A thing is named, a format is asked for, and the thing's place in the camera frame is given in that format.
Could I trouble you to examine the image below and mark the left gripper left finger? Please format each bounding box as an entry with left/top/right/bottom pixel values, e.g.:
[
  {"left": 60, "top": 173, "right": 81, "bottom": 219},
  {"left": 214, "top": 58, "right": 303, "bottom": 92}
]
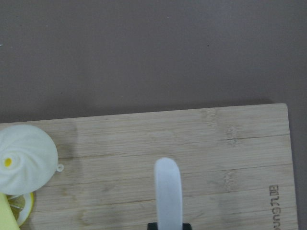
[{"left": 147, "top": 222, "right": 158, "bottom": 230}]

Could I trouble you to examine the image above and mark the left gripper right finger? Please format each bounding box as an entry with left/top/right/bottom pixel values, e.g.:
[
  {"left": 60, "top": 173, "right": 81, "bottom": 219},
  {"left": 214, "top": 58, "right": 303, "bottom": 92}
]
[{"left": 182, "top": 223, "right": 192, "bottom": 230}]

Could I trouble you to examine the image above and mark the yellow plastic spoon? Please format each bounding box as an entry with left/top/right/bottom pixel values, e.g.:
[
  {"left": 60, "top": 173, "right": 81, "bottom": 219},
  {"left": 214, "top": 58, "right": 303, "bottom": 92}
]
[{"left": 0, "top": 193, "right": 20, "bottom": 230}]

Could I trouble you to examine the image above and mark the wooden cutting board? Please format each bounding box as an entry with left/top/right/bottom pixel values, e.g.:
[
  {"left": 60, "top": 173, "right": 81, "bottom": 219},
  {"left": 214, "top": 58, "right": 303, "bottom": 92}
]
[{"left": 0, "top": 103, "right": 299, "bottom": 230}]

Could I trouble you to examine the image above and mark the lemon slice ring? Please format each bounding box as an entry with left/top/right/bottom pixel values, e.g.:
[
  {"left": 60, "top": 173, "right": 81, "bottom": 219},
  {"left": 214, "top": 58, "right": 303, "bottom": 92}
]
[{"left": 7, "top": 191, "right": 35, "bottom": 227}]

